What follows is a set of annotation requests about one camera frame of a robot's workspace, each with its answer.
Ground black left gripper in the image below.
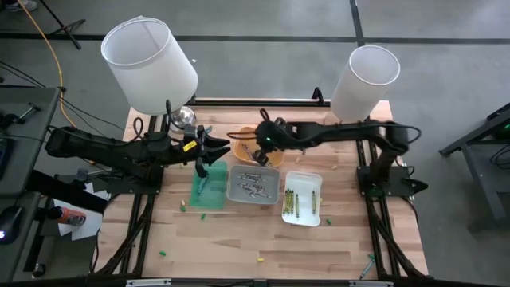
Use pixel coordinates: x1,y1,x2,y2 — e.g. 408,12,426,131
173,125,232,179

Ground orange plastic bin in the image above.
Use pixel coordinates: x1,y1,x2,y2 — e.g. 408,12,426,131
233,126,286,168

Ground green translucent plastic bin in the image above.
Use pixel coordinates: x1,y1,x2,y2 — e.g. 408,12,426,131
189,159,229,211

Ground grey plastic bin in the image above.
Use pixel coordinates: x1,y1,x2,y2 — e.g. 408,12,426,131
226,164,281,206

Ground white plastic bin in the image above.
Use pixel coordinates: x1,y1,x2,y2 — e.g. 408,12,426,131
281,170,323,227

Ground white-shade lamp, silver base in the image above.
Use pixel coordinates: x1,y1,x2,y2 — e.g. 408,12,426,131
100,15,199,133

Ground white paper towel roll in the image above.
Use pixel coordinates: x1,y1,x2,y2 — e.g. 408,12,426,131
323,45,402,125

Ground white paper sheets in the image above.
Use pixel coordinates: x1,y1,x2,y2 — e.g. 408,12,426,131
53,181,104,242

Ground orange spray can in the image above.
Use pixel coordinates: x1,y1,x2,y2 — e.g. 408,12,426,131
46,206,88,228

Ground grey side desk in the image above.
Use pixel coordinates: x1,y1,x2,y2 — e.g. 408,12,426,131
0,85,61,282

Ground black hand tool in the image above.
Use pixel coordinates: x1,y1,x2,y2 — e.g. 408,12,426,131
0,102,41,128

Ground black tripod stand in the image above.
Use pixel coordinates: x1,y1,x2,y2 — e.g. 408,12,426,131
37,0,87,51

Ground black computer mouse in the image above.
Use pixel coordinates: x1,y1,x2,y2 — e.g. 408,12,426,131
0,205,24,245

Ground grey metal side stand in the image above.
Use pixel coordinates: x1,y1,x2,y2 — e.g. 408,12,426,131
437,101,510,232

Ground black box with green light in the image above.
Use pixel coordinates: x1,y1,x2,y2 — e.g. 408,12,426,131
488,102,510,140

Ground person's shoe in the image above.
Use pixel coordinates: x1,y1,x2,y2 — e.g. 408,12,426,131
4,0,38,13

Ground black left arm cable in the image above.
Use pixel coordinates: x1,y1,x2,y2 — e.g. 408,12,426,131
164,99,187,132
131,116,146,140

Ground yellow cable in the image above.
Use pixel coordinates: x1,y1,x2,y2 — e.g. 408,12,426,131
15,0,77,128

